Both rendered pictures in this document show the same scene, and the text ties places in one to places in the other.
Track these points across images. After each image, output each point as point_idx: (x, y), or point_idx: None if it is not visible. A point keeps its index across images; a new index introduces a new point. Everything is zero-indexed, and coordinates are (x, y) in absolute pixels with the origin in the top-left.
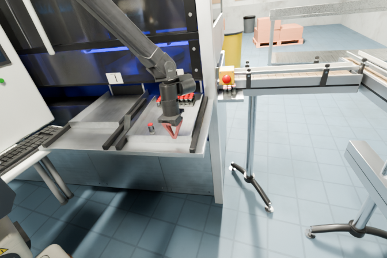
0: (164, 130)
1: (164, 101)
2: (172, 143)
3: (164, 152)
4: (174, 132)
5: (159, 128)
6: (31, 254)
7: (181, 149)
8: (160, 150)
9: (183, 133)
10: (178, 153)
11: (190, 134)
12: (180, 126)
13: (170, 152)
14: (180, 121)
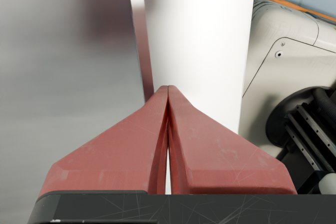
0: (33, 184)
1: None
2: (156, 90)
3: (241, 98)
4: (36, 125)
5: (22, 215)
6: (328, 185)
7: (214, 3)
8: (225, 125)
9: (15, 58)
10: (251, 11)
11: None
12: (137, 126)
13: (245, 69)
14: (226, 203)
